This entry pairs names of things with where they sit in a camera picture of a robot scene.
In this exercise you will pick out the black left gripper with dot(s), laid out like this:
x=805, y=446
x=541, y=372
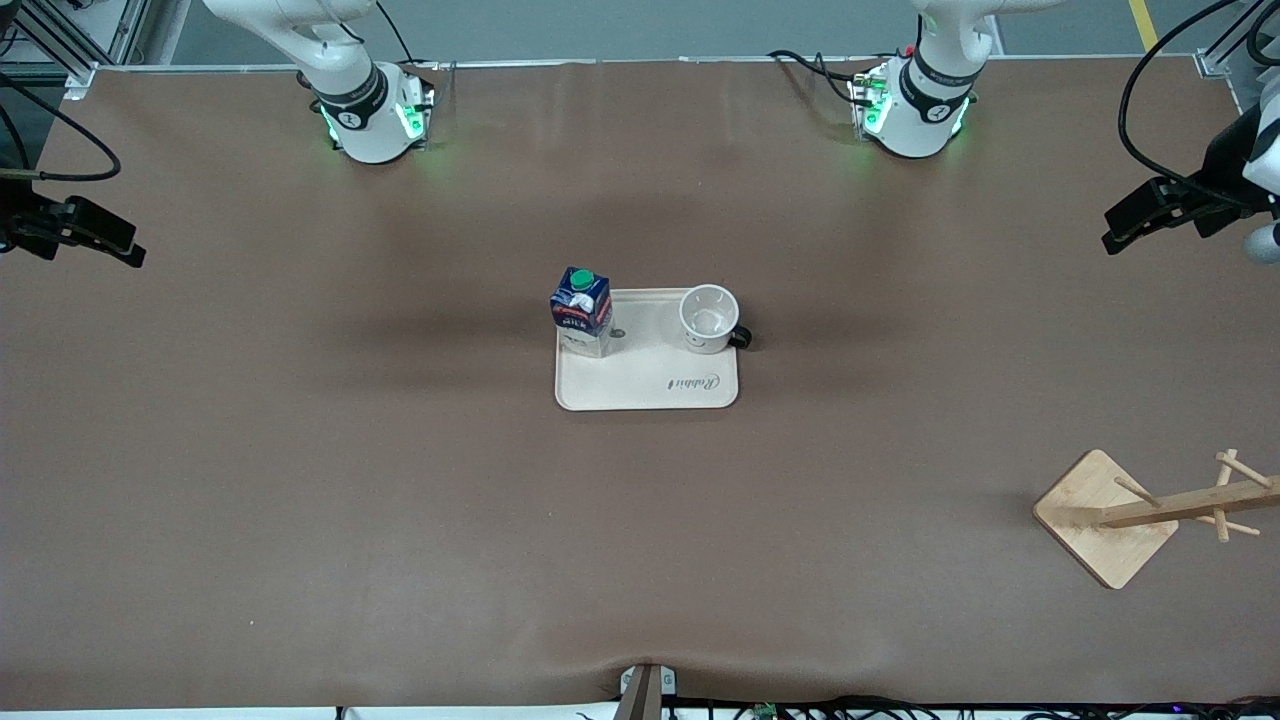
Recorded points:
x=1216, y=192

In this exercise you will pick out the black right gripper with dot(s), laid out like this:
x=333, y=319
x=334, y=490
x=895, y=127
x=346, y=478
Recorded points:
x=18, y=222

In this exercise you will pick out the blue milk carton green cap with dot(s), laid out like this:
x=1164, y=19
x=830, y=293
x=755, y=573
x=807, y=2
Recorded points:
x=582, y=312

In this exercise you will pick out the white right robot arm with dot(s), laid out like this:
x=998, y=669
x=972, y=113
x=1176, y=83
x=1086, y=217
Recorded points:
x=360, y=110

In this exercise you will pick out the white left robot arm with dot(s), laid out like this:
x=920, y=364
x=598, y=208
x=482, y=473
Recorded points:
x=920, y=110

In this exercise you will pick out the cream tray with bear print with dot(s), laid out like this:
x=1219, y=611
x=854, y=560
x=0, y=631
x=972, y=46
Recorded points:
x=660, y=380

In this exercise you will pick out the wooden mug tree stand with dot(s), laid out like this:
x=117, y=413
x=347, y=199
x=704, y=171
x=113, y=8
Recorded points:
x=1095, y=520

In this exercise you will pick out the brown table cover mat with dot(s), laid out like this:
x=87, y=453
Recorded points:
x=640, y=550

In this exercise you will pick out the aluminium frame profile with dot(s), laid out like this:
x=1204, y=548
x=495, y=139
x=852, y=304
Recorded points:
x=70, y=40
x=1235, y=50

